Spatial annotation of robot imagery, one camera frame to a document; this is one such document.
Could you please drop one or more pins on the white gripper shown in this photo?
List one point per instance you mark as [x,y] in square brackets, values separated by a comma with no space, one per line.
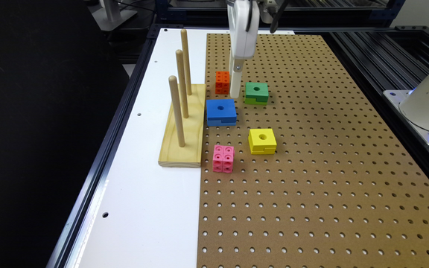
[243,19]

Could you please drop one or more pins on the blue block with hole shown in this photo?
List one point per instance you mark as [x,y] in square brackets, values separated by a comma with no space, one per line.
[221,112]

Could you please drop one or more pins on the orange cube block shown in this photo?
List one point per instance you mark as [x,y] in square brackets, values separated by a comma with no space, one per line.
[222,82]

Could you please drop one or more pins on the green block with hole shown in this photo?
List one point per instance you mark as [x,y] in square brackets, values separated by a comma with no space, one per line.
[256,93]

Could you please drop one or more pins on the yellow block with hole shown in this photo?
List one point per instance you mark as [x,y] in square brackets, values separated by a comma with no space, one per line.
[262,141]

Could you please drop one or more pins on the pink cube block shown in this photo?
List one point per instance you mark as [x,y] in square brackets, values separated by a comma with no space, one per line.
[223,158]

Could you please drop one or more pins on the middle wooden peg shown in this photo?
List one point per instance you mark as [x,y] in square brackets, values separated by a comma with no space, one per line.
[182,86]

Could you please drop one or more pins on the wooden peg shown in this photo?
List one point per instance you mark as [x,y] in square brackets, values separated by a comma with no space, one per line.
[184,40]
[177,110]
[182,86]

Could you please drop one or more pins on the near wooden peg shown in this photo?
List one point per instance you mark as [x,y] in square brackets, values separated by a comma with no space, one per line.
[177,110]

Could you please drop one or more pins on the far wooden peg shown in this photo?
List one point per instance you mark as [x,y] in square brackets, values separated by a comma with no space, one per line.
[184,40]

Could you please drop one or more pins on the wooden peg stand base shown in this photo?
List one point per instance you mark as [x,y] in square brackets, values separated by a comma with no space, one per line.
[171,154]

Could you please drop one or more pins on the grey monitor stand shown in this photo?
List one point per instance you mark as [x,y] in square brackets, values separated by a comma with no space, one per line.
[110,15]

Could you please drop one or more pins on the brown pegboard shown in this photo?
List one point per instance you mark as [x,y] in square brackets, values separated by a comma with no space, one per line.
[340,189]

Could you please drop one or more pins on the black aluminium frame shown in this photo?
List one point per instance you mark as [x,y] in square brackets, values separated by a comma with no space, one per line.
[131,212]

